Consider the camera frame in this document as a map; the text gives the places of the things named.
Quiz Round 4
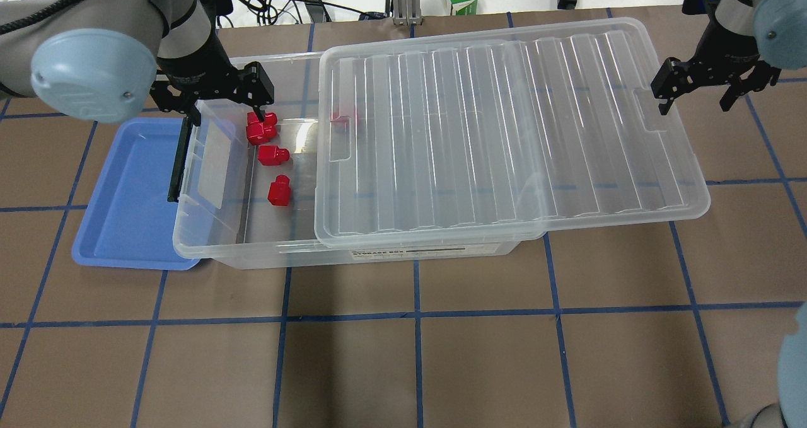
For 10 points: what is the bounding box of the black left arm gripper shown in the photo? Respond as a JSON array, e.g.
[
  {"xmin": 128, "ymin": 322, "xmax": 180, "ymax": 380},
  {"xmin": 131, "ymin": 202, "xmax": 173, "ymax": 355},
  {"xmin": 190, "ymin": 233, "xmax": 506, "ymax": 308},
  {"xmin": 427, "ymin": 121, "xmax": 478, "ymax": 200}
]
[{"xmin": 150, "ymin": 61, "xmax": 275, "ymax": 203}]

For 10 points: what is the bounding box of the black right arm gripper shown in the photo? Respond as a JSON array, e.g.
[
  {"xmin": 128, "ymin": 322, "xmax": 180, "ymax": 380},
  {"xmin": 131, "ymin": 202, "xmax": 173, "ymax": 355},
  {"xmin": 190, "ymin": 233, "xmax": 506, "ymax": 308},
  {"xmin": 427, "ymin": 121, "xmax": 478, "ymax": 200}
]
[{"xmin": 651, "ymin": 34, "xmax": 781, "ymax": 115}]

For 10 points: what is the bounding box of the red block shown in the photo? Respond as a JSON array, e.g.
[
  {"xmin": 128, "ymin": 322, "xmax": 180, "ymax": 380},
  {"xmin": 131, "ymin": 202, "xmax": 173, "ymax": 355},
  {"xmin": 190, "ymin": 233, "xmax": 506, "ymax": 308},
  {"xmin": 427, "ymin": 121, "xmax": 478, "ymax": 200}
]
[
  {"xmin": 257, "ymin": 146, "xmax": 291, "ymax": 166},
  {"xmin": 267, "ymin": 175, "xmax": 293, "ymax": 207},
  {"xmin": 330, "ymin": 105, "xmax": 358, "ymax": 129},
  {"xmin": 245, "ymin": 112, "xmax": 279, "ymax": 146}
]

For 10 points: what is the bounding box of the clear plastic box lid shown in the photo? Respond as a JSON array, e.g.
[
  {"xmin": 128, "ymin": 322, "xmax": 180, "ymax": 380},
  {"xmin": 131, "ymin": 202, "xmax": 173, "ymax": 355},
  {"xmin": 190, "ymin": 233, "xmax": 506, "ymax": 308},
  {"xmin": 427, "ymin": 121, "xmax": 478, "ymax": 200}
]
[{"xmin": 314, "ymin": 17, "xmax": 710, "ymax": 249}]

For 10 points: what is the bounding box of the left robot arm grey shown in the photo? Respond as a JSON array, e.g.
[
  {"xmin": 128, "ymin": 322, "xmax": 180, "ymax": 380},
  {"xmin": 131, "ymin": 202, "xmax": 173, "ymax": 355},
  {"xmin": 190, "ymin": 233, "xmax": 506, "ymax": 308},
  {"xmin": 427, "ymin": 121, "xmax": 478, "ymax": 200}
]
[{"xmin": 2, "ymin": 0, "xmax": 802, "ymax": 125}]

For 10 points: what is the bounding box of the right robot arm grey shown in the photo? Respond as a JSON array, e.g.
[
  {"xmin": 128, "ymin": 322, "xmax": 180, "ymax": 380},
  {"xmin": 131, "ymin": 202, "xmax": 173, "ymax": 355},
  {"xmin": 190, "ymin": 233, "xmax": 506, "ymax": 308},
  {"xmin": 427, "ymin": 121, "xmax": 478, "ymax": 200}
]
[{"xmin": 651, "ymin": 0, "xmax": 806, "ymax": 115}]

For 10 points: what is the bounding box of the clear plastic storage box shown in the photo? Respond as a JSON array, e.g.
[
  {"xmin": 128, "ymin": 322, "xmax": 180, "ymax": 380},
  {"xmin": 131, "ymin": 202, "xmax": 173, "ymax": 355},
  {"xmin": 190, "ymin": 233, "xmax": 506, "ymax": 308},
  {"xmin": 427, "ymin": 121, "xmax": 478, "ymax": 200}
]
[{"xmin": 173, "ymin": 52, "xmax": 517, "ymax": 270}]

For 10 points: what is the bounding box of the red block front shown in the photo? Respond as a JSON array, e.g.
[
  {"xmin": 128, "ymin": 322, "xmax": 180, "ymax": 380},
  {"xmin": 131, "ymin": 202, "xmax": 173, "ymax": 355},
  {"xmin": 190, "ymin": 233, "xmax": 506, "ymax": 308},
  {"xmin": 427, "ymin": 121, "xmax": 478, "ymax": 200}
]
[{"xmin": 267, "ymin": 175, "xmax": 293, "ymax": 207}]

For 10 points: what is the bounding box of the red block under lid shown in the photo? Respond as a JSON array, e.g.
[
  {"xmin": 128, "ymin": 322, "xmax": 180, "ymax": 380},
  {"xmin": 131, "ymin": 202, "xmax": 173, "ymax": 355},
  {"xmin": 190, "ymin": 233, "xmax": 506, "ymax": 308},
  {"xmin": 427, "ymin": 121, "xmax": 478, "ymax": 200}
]
[{"xmin": 330, "ymin": 105, "xmax": 358, "ymax": 129}]

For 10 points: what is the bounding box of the blue plastic tray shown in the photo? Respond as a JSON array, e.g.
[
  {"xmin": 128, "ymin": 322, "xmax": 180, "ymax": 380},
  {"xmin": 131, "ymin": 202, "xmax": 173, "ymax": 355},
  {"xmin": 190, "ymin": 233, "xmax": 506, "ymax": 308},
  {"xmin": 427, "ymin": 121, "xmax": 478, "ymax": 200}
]
[{"xmin": 71, "ymin": 117, "xmax": 198, "ymax": 271}]

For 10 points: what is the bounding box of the grey blue robot joint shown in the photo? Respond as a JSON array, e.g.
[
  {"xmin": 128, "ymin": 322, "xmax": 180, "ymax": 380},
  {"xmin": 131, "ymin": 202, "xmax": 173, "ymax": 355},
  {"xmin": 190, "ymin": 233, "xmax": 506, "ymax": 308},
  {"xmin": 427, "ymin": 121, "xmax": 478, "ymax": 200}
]
[{"xmin": 724, "ymin": 302, "xmax": 807, "ymax": 428}]

